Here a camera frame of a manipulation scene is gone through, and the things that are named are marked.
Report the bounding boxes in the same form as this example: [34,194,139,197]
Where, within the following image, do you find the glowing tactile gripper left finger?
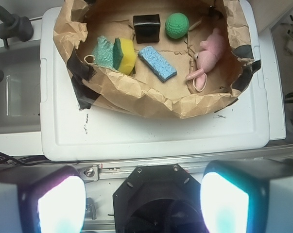
[0,165,86,233]

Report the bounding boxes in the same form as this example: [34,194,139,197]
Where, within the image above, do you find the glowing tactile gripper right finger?
[200,159,293,233]

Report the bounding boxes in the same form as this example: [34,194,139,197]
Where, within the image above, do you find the blue sponge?
[138,46,177,83]

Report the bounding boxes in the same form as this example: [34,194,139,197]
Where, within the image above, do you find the yellow green scrub sponge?
[113,37,137,75]

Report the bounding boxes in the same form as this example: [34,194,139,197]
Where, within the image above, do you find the white plastic tray lid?
[40,7,270,161]

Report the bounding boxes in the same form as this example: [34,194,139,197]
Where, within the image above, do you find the white sink basin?
[0,38,44,133]

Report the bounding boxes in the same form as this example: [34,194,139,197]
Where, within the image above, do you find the pink plush bunny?
[186,28,226,92]

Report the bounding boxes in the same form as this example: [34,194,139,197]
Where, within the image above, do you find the crumpled brown paper liner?
[53,0,260,119]

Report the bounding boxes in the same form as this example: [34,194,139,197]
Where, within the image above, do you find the teal mesh cloth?
[84,35,114,69]

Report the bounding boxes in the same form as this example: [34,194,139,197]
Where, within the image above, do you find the green dimpled ball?
[165,13,190,39]

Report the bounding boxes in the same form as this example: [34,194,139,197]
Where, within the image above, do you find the black cube box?
[133,14,161,44]

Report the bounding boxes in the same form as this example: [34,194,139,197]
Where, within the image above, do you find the black cables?
[0,147,79,168]

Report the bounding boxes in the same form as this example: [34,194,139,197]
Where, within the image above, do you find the aluminium frame rail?
[76,144,293,181]

